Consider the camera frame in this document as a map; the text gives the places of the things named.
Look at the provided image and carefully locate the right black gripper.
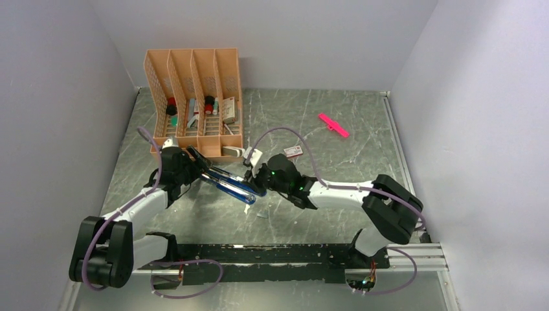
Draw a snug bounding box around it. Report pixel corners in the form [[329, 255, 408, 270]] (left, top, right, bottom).
[[241, 162, 290, 196]]

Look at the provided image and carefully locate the blue stapler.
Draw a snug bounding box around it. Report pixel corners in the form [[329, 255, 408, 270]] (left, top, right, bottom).
[[201, 174, 256, 205], [208, 167, 267, 196]]

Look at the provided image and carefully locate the red white staple box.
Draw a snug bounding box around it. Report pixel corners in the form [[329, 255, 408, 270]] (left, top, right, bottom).
[[284, 145, 304, 158]]

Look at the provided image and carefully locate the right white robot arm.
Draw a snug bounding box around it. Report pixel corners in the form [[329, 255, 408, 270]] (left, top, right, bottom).
[[244, 154, 423, 268]]

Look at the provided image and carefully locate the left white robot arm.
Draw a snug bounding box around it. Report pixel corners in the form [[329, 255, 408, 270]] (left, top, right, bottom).
[[68, 146, 212, 291]]

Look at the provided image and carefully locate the grey stapler in organizer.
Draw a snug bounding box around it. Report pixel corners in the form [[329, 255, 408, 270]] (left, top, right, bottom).
[[186, 98, 199, 128]]

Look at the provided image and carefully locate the white grey stapler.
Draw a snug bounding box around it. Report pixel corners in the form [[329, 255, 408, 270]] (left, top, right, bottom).
[[221, 146, 245, 157]]

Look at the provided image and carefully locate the red black bottle left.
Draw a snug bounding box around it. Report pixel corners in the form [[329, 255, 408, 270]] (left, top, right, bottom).
[[165, 97, 177, 116]]

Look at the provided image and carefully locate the red black bottle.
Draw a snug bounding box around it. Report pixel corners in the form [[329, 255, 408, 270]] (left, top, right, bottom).
[[165, 97, 177, 116], [205, 95, 215, 115]]

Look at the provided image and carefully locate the red black bottle right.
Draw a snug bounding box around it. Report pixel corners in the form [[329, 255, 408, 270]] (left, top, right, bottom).
[[205, 95, 215, 115]]

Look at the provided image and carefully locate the white box in organizer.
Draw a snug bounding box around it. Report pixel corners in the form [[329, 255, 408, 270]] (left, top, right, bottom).
[[221, 97, 237, 124]]

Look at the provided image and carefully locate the orange plastic desk organizer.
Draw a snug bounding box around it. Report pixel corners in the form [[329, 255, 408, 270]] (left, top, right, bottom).
[[143, 48, 244, 163]]

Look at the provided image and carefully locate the pink plastic clip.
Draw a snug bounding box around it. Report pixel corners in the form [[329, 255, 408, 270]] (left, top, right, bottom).
[[318, 113, 350, 138]]

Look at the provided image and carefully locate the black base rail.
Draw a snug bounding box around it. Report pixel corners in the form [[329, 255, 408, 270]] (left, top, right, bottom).
[[146, 243, 390, 285]]

